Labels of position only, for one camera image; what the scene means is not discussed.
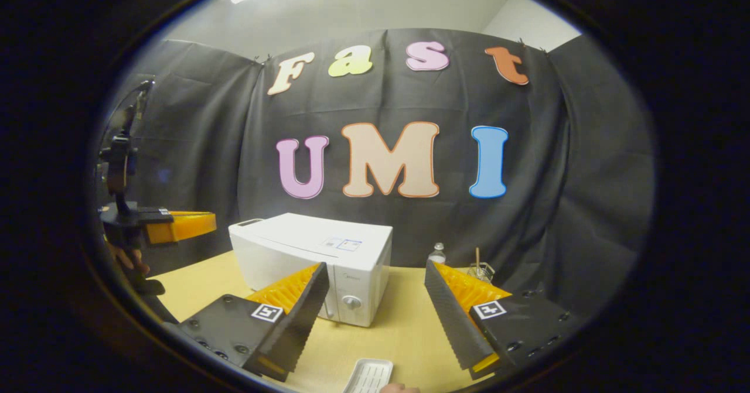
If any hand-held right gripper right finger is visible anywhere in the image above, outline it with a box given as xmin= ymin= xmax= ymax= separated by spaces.
xmin=423 ymin=259 xmax=584 ymax=381

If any wire mesh pen holder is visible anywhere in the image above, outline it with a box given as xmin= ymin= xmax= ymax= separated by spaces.
xmin=467 ymin=248 xmax=496 ymax=282

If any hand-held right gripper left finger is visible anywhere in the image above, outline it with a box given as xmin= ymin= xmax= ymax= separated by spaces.
xmin=176 ymin=262 xmax=330 ymax=382

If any white rectangular tray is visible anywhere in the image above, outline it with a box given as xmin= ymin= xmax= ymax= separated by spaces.
xmin=343 ymin=358 xmax=394 ymax=393

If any white microwave oven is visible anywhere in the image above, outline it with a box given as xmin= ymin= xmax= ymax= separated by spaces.
xmin=229 ymin=213 xmax=393 ymax=328

